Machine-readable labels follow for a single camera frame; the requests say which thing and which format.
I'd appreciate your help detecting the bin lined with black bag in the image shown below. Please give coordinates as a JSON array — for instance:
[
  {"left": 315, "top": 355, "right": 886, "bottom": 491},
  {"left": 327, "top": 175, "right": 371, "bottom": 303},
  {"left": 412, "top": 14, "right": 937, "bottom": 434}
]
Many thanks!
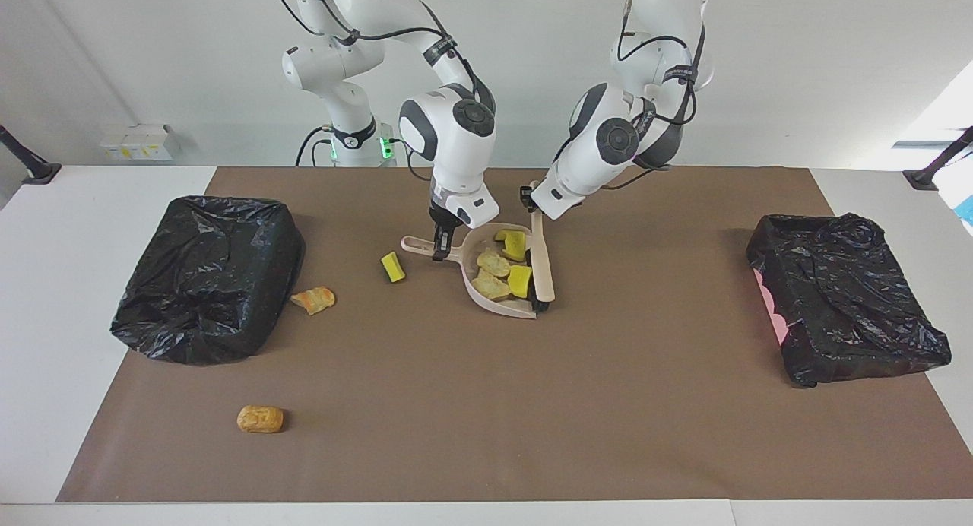
[{"left": 110, "top": 195, "right": 306, "bottom": 366}]

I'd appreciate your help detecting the pink bin with black bag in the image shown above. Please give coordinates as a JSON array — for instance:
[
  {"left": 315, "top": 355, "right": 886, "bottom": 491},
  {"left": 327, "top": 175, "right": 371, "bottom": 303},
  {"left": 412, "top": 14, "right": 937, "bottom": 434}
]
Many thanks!
[{"left": 746, "top": 212, "right": 952, "bottom": 388}]

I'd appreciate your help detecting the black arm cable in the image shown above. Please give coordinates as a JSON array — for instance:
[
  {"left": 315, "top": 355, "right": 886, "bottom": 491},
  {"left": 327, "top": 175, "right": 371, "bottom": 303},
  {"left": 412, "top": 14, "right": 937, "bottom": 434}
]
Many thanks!
[
  {"left": 270, "top": 0, "right": 499, "bottom": 183},
  {"left": 601, "top": 0, "right": 712, "bottom": 194}
]

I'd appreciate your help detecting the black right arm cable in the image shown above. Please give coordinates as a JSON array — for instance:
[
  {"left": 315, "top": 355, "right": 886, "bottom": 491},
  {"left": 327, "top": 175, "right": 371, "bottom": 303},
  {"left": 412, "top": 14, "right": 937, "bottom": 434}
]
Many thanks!
[{"left": 270, "top": 0, "right": 499, "bottom": 183}]

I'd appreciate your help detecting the pale beige bread chunk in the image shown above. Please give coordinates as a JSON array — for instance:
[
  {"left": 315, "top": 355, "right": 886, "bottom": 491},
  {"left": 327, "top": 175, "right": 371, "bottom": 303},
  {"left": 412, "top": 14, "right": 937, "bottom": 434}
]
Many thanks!
[{"left": 471, "top": 269, "right": 512, "bottom": 302}]

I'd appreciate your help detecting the brown table mat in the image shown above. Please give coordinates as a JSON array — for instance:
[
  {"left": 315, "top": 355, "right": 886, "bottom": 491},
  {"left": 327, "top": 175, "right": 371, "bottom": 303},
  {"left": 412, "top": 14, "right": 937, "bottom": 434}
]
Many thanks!
[{"left": 55, "top": 166, "right": 973, "bottom": 504}]

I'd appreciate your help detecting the black camera stand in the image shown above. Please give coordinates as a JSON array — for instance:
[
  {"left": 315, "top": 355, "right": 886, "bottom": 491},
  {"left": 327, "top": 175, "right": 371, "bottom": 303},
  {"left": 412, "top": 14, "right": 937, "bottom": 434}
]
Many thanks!
[
  {"left": 0, "top": 123, "right": 62, "bottom": 185},
  {"left": 903, "top": 127, "right": 973, "bottom": 191}
]

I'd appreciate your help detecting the white wall socket box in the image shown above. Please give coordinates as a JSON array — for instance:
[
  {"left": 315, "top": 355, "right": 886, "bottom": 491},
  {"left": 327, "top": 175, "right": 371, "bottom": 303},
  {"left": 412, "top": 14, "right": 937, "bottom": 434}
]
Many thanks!
[{"left": 99, "top": 123, "right": 174, "bottom": 162}]

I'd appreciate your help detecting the beige hand brush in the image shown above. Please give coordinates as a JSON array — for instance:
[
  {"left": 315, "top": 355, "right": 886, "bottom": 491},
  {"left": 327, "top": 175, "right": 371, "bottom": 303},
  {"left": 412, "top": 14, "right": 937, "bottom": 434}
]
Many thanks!
[{"left": 526, "top": 182, "right": 557, "bottom": 315}]

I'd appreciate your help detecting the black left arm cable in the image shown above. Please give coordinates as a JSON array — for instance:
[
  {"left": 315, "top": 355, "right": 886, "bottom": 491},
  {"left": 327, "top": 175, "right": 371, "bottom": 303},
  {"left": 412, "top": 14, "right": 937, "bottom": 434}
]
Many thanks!
[{"left": 601, "top": 0, "right": 712, "bottom": 194}]

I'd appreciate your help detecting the notched yellow sponge piece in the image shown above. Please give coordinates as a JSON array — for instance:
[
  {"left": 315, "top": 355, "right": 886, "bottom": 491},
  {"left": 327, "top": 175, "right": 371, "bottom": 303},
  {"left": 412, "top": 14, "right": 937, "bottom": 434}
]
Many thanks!
[{"left": 494, "top": 228, "right": 528, "bottom": 262}]

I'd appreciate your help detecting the orange toy croissant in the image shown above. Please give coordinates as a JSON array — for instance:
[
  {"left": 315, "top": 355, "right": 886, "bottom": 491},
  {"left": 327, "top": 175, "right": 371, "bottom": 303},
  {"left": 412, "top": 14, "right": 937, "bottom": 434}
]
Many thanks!
[{"left": 290, "top": 286, "right": 336, "bottom": 315}]

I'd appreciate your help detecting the beige plastic dustpan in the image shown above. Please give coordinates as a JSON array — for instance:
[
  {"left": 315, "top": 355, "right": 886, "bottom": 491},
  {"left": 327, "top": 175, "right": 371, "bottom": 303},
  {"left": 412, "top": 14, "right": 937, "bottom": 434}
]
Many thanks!
[{"left": 401, "top": 222, "right": 550, "bottom": 319}]

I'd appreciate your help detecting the black base cable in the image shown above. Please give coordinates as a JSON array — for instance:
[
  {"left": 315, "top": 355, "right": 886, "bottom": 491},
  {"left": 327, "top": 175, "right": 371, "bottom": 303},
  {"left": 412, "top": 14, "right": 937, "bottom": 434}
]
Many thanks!
[{"left": 295, "top": 125, "right": 335, "bottom": 167}]

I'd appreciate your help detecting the brown toy bread roll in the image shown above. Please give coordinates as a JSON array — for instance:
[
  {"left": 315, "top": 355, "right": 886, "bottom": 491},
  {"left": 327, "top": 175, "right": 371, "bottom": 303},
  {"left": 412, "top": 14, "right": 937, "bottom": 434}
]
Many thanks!
[{"left": 236, "top": 404, "right": 284, "bottom": 434}]

